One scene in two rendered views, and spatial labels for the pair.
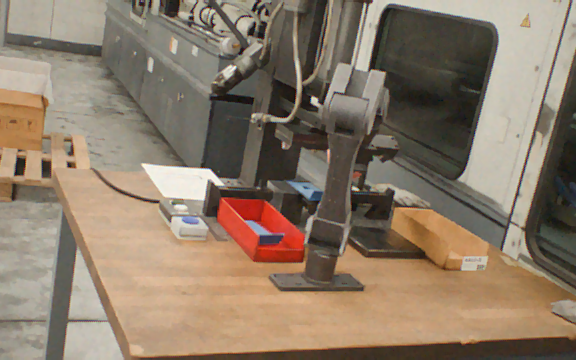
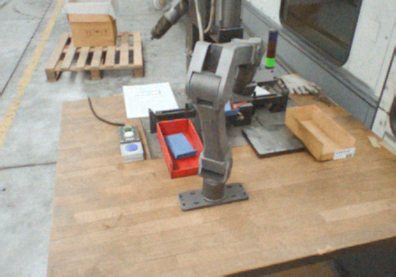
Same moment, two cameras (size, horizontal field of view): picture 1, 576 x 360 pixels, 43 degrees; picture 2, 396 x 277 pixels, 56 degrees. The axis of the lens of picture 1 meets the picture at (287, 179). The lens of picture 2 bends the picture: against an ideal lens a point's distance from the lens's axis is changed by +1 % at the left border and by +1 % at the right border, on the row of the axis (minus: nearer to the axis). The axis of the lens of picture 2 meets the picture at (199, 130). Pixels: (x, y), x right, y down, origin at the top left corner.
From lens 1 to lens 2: 69 cm
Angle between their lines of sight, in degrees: 20
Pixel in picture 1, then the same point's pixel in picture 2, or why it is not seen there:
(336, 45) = not seen: outside the picture
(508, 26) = not seen: outside the picture
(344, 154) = (210, 119)
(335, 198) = (212, 146)
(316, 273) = (209, 195)
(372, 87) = (224, 64)
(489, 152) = (364, 49)
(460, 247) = (335, 136)
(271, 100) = (194, 38)
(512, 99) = (383, 7)
